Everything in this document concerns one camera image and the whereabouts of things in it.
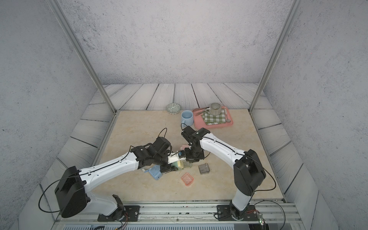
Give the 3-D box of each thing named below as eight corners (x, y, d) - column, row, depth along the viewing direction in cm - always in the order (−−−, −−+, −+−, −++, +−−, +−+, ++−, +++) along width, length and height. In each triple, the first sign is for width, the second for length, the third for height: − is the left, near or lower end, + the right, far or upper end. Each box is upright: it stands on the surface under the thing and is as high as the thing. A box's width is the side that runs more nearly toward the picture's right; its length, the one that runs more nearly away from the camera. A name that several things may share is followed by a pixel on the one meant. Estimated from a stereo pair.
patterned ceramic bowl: (165, 111, 124) (164, 106, 120) (173, 105, 128) (173, 101, 124) (173, 117, 119) (173, 112, 115) (182, 111, 123) (181, 106, 119)
